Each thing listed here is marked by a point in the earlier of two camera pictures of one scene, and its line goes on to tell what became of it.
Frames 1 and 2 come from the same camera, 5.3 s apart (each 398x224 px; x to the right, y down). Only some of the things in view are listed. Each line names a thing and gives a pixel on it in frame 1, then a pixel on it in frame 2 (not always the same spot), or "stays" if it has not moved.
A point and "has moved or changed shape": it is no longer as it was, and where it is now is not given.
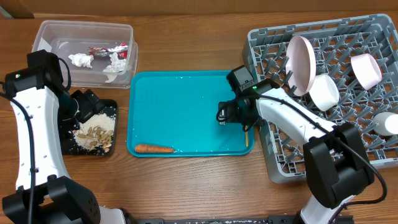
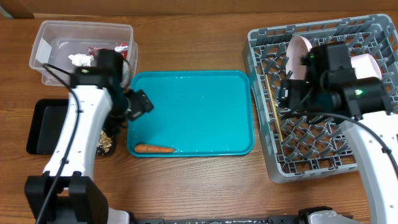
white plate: x=301 y=64 stays
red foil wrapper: x=121 y=51 stays
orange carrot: x=144 y=149 stays
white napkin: x=81 y=59 stays
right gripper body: x=235 y=113 -> x=295 y=95
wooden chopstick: x=247 y=139 has moved or changed shape
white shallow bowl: x=367 y=70 stays
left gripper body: x=87 y=106 -> x=138 y=104
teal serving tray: x=178 y=109 stays
